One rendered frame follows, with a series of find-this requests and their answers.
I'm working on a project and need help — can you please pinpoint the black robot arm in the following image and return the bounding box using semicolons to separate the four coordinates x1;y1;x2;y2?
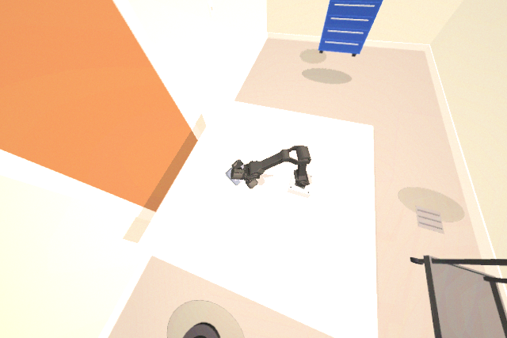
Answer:
231;145;311;189

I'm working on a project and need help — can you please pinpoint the grey sloped panel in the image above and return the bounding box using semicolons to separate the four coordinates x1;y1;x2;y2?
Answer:
225;164;244;185

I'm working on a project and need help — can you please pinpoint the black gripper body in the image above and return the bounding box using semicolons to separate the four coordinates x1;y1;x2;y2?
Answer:
231;159;258;189

